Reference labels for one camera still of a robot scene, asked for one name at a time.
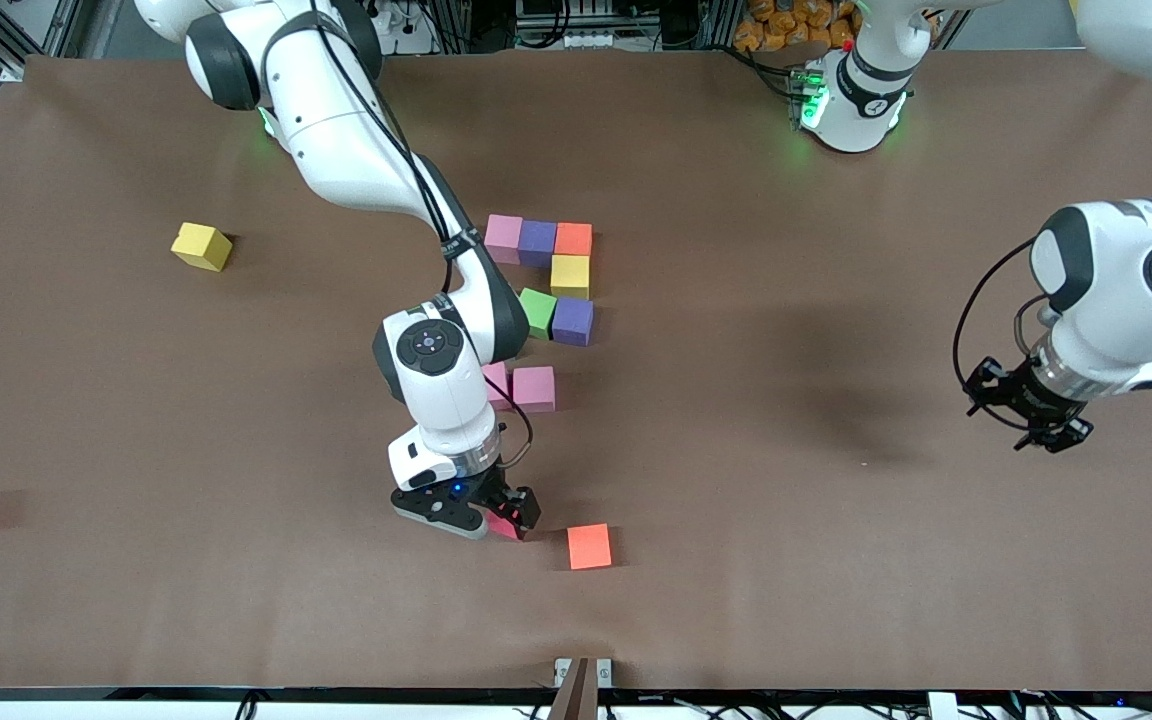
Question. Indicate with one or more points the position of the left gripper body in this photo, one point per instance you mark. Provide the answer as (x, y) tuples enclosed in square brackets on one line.
[(1027, 398)]

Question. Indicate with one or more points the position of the red foam cube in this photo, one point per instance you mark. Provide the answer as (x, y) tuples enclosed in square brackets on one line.
[(504, 528)]

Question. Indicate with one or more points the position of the pink foam cube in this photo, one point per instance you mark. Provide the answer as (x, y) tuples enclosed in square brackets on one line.
[(534, 388), (498, 385), (503, 233)]

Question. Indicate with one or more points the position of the green foam cube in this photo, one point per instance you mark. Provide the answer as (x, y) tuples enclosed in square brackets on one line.
[(539, 313)]

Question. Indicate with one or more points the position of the purple foam cube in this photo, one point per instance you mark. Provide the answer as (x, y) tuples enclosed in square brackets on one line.
[(573, 321), (537, 243)]

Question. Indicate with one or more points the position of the yellow foam cube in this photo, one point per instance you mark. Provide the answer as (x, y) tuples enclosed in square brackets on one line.
[(201, 247), (570, 276)]

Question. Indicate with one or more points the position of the orange foam cube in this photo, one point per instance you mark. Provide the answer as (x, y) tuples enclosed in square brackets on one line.
[(573, 238), (589, 547)]

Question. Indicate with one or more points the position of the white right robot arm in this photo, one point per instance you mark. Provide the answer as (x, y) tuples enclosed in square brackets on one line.
[(336, 150)]

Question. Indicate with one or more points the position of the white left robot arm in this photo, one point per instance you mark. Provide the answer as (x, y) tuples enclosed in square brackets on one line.
[(1126, 280)]

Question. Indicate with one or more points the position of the brown paper table cover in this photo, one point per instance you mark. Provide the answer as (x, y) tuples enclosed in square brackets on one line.
[(236, 500)]

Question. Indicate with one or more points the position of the bag of orange items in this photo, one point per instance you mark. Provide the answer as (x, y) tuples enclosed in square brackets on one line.
[(786, 25)]

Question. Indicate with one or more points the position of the white power strip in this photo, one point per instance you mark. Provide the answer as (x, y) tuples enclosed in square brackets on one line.
[(406, 20)]

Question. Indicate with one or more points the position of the white socket box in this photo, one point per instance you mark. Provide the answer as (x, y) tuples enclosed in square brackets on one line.
[(576, 40)]

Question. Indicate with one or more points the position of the metal clamp bracket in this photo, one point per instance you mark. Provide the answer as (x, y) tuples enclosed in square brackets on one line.
[(581, 690)]

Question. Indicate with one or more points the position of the aluminium frame profile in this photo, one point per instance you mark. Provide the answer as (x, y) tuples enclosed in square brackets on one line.
[(41, 40)]

